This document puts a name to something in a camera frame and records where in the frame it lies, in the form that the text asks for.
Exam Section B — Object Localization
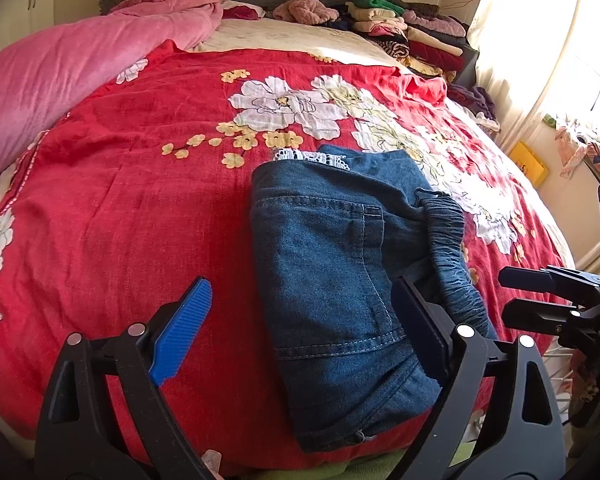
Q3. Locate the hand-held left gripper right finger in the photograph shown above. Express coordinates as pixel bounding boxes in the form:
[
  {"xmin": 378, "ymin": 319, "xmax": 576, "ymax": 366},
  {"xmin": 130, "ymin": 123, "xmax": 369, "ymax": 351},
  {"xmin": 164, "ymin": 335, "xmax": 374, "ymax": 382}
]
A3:
[{"xmin": 390, "ymin": 275, "xmax": 567, "ymax": 480}]

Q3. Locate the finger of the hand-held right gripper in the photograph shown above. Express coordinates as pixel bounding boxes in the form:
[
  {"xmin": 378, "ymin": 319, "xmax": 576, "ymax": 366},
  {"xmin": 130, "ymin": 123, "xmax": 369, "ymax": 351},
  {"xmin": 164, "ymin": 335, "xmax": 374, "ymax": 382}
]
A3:
[
  {"xmin": 502, "ymin": 299, "xmax": 588, "ymax": 333},
  {"xmin": 498, "ymin": 266, "xmax": 600, "ymax": 293}
]

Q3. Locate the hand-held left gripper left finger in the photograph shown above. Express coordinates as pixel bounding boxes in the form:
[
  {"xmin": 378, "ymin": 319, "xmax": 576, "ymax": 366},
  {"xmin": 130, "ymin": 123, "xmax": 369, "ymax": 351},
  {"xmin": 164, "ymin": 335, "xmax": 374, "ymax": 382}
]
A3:
[{"xmin": 34, "ymin": 275, "xmax": 214, "ymax": 480}]

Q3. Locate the blue denim garment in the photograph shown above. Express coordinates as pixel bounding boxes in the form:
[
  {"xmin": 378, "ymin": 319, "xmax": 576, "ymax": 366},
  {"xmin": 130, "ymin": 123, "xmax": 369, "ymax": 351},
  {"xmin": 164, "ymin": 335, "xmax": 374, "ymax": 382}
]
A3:
[{"xmin": 250, "ymin": 144, "xmax": 498, "ymax": 453}]

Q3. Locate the yellow box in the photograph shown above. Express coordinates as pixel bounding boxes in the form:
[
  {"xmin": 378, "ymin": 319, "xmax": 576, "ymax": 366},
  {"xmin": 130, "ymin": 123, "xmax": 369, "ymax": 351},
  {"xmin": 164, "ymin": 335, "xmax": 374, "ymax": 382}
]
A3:
[{"xmin": 509, "ymin": 141, "xmax": 550, "ymax": 186}]

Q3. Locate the red floral blanket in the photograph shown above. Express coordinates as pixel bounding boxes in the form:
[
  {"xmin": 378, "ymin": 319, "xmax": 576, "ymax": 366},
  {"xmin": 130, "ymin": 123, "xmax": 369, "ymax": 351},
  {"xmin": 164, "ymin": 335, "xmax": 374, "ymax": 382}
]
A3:
[{"xmin": 0, "ymin": 40, "xmax": 578, "ymax": 476}]

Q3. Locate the floral patterned cloth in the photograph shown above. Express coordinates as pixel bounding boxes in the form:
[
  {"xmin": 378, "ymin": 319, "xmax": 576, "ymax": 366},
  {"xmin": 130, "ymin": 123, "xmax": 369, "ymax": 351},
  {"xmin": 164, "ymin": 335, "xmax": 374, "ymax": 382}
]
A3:
[{"xmin": 542, "ymin": 112, "xmax": 600, "ymax": 183}]

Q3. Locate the green cloth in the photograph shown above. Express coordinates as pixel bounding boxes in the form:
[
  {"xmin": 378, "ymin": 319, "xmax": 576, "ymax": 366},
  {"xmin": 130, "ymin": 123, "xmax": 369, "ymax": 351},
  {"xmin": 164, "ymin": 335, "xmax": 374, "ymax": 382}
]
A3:
[{"xmin": 250, "ymin": 447, "xmax": 481, "ymax": 480}]

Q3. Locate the purple garment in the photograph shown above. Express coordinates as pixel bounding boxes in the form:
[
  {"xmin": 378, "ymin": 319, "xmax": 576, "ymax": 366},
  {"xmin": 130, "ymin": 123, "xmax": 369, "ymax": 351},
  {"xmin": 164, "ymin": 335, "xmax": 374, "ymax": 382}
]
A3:
[{"xmin": 447, "ymin": 84, "xmax": 497, "ymax": 121}]

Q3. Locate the cream curtain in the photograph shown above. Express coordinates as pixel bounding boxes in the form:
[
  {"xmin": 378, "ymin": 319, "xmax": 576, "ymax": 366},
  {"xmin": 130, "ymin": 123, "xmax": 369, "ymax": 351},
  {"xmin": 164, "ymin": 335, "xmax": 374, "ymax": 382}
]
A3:
[{"xmin": 467, "ymin": 0, "xmax": 600, "ymax": 151}]

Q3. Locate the stack of folded clothes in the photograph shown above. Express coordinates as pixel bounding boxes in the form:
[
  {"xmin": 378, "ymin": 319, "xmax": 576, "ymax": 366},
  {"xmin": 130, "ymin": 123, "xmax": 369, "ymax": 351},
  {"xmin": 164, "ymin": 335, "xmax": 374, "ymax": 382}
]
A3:
[{"xmin": 330, "ymin": 0, "xmax": 468, "ymax": 83}]

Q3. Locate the pink quilt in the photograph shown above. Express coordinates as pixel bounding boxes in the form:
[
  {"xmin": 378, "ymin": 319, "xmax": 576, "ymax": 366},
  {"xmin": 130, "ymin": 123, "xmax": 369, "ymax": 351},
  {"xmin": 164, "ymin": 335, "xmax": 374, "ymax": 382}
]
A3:
[{"xmin": 0, "ymin": 0, "xmax": 228, "ymax": 196}]

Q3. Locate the dark red garment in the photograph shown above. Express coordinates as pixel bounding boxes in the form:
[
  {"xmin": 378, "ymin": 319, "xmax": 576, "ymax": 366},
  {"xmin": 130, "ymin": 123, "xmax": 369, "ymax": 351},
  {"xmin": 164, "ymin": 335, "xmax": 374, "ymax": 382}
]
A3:
[{"xmin": 222, "ymin": 4, "xmax": 266, "ymax": 22}]

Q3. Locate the pink fluffy garment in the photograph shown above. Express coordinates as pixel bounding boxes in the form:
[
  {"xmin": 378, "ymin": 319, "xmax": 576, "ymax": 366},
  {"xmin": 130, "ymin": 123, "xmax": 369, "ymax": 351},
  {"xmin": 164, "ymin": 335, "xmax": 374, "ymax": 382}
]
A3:
[{"xmin": 272, "ymin": 0, "xmax": 338, "ymax": 26}]

